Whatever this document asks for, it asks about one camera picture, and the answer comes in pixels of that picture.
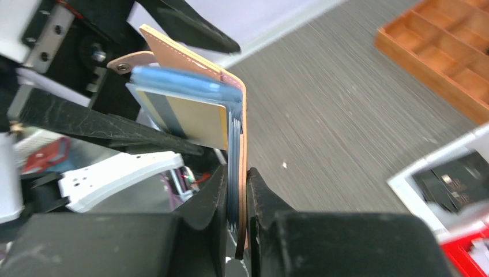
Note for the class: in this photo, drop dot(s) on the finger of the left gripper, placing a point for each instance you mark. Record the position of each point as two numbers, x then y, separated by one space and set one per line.
183 24
41 109

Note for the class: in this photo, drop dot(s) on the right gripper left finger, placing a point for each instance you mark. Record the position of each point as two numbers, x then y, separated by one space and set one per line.
190 241

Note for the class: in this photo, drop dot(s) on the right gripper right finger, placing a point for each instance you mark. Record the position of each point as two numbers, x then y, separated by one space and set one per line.
287 242

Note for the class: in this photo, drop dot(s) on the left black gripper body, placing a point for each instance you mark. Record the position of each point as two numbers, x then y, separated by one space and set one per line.
70 43

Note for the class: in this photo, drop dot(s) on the tan leather card holder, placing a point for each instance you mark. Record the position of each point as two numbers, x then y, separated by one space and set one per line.
172 67

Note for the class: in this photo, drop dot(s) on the gold credit card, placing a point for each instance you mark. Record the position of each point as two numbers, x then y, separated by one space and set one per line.
201 123

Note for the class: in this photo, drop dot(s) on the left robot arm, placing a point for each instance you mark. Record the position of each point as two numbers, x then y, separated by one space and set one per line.
44 171

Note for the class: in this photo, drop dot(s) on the white bin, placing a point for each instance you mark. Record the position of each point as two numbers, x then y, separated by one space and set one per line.
444 224

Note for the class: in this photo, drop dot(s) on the red bin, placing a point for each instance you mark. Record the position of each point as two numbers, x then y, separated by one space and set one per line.
469 252

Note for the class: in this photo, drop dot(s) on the black wallet in white bin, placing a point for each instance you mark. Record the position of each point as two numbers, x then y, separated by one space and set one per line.
456 184

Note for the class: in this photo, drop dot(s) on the orange compartment tray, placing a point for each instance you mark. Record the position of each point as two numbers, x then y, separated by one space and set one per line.
444 44

